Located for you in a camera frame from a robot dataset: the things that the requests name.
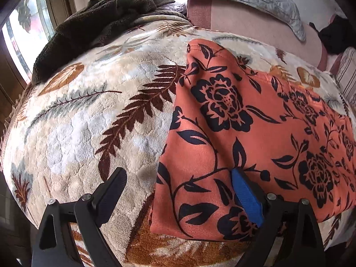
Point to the orange floral cloth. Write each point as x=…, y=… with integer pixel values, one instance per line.
x=222, y=144

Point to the dark brown fleece cloth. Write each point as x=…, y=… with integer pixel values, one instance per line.
x=91, y=25

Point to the pink bed sheet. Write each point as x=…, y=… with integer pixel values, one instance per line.
x=250, y=25

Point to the striped floral bedding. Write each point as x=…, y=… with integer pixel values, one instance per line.
x=347, y=72

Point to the cream leaf-print blanket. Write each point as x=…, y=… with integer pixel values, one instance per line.
x=69, y=133

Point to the black cloth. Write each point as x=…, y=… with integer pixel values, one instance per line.
x=336, y=36

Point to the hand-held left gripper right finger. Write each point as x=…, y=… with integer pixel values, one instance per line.
x=247, y=197

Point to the window with patterned glass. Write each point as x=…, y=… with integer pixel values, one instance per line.
x=25, y=33

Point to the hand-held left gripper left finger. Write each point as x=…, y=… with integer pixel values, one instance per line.
x=111, y=197

